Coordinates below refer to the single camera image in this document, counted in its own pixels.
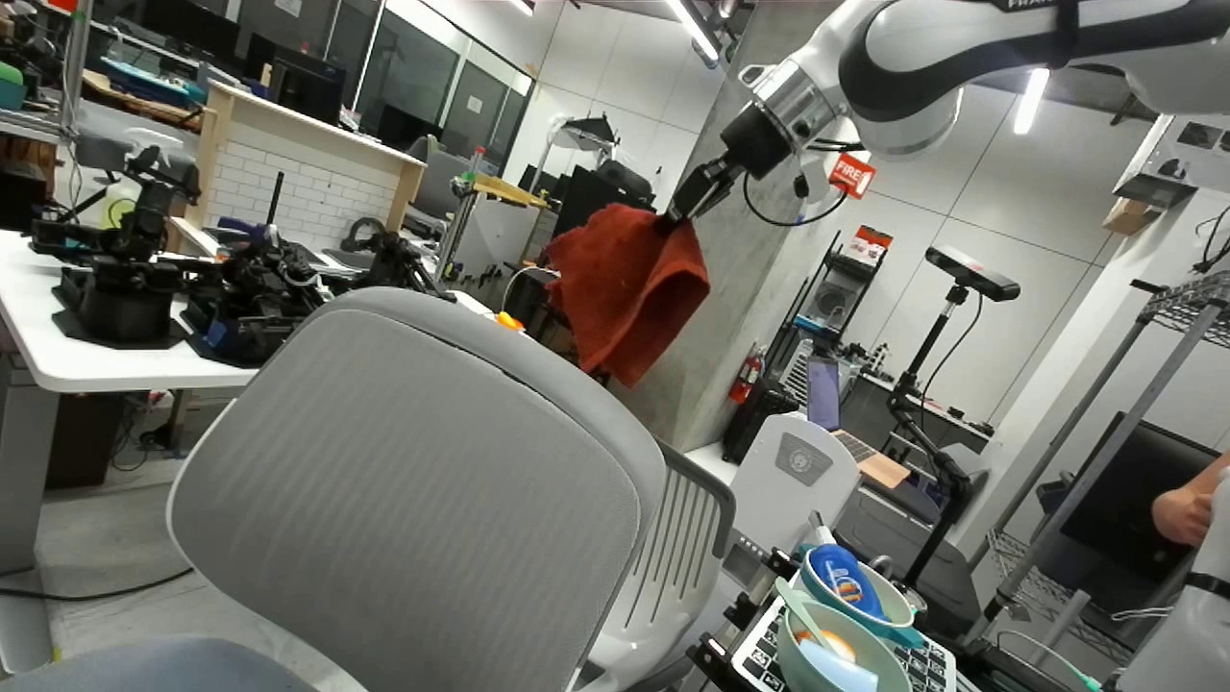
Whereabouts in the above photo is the white pegboard box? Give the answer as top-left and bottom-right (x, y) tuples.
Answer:
(192, 84), (428, 249)

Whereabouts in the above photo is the white long workbench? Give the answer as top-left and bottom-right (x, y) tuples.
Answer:
(0, 230), (250, 574)

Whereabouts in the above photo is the checkerboard calibration board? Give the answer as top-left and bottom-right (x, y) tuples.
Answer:
(730, 591), (971, 692)

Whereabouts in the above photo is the person forearm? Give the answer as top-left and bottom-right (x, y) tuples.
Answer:
(1149, 453), (1230, 547)

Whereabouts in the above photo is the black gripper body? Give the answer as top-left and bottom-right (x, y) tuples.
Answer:
(698, 103), (790, 185)

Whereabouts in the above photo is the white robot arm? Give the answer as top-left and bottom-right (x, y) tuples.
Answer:
(665, 0), (1230, 227)

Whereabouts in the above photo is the teal bowl with blue bottle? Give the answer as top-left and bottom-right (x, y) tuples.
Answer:
(801, 541), (916, 633)

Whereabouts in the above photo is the teal bowl with cup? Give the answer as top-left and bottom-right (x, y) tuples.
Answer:
(774, 600), (912, 692)

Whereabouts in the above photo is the grey mesh office chair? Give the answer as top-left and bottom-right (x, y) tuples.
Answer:
(0, 285), (673, 692)

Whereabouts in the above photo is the black camera on stand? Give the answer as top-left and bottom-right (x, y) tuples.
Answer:
(884, 242), (1026, 591)

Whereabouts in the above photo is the red fire extinguisher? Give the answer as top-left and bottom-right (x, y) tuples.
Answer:
(725, 344), (766, 408)

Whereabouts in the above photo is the white slatted office chair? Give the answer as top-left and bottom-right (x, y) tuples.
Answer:
(578, 451), (734, 692)

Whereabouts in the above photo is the orange terry cloth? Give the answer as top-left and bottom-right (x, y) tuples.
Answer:
(542, 203), (710, 386)

